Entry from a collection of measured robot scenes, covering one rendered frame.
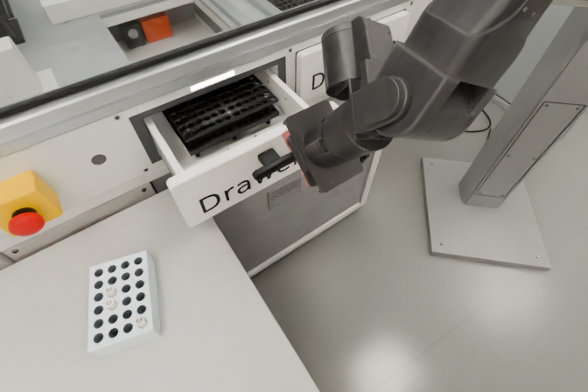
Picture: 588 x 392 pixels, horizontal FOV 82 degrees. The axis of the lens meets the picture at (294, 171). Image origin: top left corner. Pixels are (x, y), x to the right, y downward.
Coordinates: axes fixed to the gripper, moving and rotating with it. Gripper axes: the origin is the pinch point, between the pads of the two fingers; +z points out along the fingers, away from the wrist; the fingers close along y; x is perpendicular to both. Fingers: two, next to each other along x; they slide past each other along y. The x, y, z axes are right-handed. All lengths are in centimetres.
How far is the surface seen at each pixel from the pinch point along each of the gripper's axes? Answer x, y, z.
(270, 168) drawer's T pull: 4.8, 0.7, 0.2
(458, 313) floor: -50, -77, 58
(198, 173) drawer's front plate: 14.1, 4.7, 0.8
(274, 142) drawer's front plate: 2.0, 4.0, 1.6
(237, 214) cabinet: 5.4, -5.4, 47.0
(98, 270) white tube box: 32.7, -0.8, 13.3
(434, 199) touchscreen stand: -78, -43, 77
